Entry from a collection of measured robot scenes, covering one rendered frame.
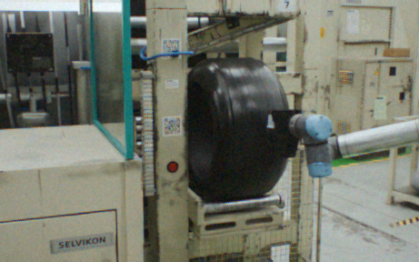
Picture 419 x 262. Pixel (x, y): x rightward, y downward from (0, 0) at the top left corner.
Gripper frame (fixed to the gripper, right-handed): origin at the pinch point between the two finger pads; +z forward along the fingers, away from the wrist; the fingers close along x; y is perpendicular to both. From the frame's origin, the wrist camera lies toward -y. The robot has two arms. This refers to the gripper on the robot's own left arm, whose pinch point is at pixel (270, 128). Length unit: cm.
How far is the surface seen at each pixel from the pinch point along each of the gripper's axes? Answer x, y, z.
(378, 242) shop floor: -167, -104, 160
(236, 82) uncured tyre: 9.0, 17.5, 8.1
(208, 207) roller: 18.7, -30.0, 17.9
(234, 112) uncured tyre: 12.7, 6.7, 3.1
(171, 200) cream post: 31.4, -27.0, 25.2
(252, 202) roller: 0.3, -29.9, 17.9
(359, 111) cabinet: -307, -15, 376
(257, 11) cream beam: -17, 49, 42
